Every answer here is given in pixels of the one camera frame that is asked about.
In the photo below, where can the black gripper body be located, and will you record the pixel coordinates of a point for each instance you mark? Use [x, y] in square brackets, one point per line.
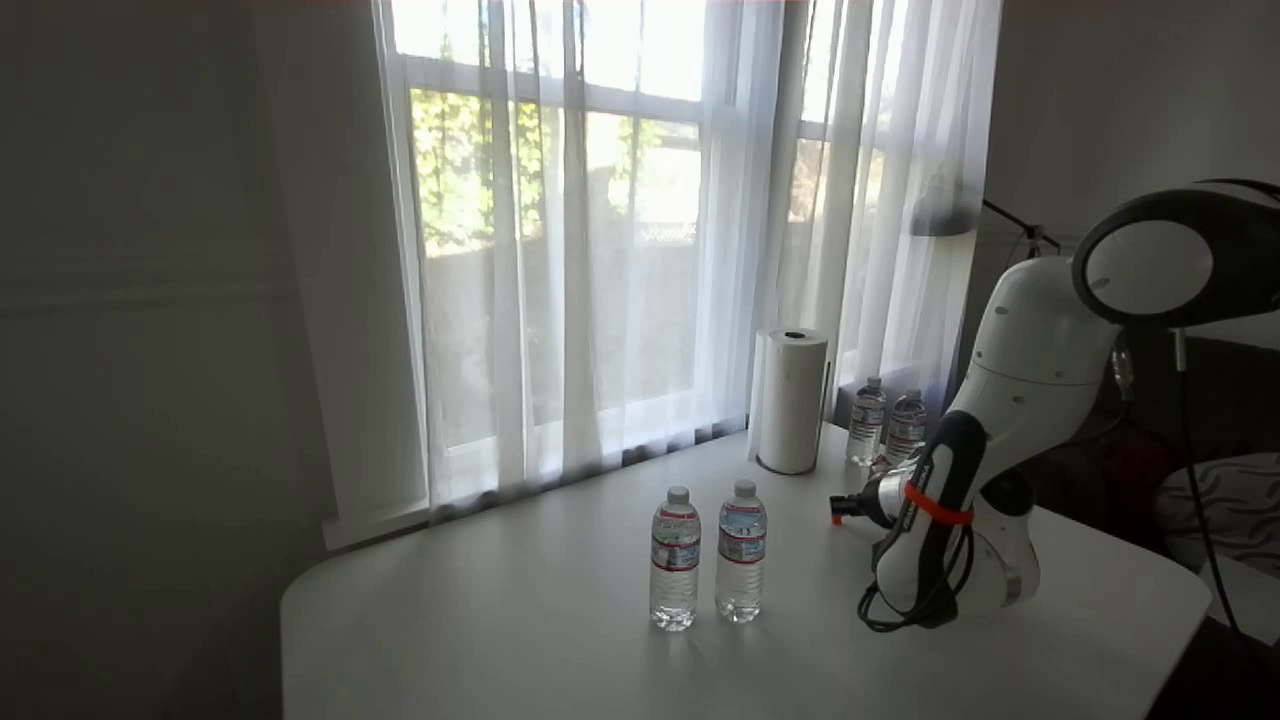
[871, 507]

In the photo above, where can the small orange toy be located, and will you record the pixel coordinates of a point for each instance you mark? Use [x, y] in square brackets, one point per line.
[837, 519]

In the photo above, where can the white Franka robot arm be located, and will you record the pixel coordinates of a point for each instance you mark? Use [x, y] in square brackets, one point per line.
[1042, 360]

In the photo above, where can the clear labelled water bottle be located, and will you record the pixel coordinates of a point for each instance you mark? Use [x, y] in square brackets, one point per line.
[672, 561]
[741, 555]

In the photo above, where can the white paper towel roll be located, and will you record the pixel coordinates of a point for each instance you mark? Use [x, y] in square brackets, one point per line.
[790, 400]

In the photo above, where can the sheer white curtain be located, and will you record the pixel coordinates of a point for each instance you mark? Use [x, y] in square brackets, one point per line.
[747, 265]

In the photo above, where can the white framed window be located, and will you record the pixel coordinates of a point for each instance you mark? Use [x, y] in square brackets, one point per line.
[452, 172]

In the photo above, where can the orange camera mount clip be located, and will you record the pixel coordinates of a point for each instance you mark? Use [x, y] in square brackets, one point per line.
[939, 507]

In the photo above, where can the black camera on boom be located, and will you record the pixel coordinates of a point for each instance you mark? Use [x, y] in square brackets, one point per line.
[945, 217]

